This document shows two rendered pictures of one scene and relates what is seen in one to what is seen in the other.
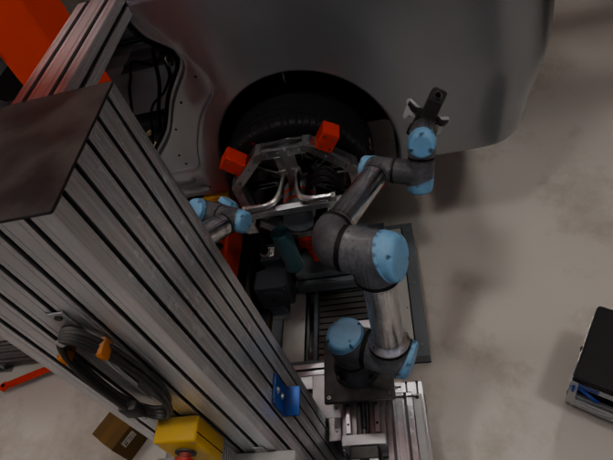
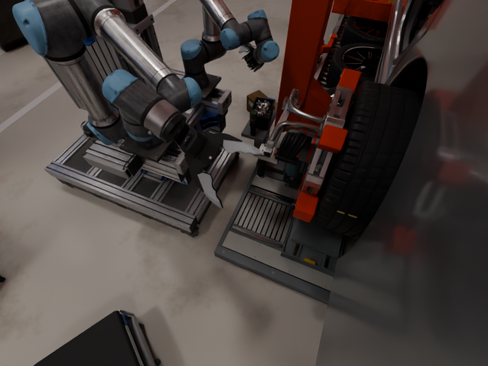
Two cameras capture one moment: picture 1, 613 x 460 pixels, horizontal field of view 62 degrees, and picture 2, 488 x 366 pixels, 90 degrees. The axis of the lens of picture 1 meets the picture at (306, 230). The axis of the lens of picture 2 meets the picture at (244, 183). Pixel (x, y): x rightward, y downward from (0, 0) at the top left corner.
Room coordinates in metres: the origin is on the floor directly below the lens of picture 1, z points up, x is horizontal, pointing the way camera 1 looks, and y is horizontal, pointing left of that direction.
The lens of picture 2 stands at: (1.32, -0.81, 1.72)
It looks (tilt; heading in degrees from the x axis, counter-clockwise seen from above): 57 degrees down; 95
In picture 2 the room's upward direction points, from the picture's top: straight up
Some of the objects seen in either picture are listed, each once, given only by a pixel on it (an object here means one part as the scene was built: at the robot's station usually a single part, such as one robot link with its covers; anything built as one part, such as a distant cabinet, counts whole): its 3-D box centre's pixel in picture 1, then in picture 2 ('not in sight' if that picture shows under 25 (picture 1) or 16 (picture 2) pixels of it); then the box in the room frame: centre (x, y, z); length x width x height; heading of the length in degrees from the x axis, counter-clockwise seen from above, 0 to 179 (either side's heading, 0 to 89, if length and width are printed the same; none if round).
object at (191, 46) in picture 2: not in sight; (193, 55); (0.94, 0.49, 0.98); 0.13 x 0.12 x 0.14; 44
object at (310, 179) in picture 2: (299, 191); (321, 151); (1.62, -0.04, 0.85); 0.54 x 0.07 x 0.54; 72
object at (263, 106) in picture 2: not in sight; (261, 112); (1.34, 0.60, 0.51); 0.20 x 0.14 x 0.13; 80
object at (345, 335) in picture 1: (349, 342); not in sight; (0.78, 0.01, 0.98); 0.13 x 0.12 x 0.14; 50
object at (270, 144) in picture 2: (311, 177); (297, 129); (1.48, -0.09, 1.03); 0.19 x 0.18 x 0.11; 162
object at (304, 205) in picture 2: not in sight; (305, 206); (1.53, -0.34, 0.85); 0.09 x 0.08 x 0.07; 72
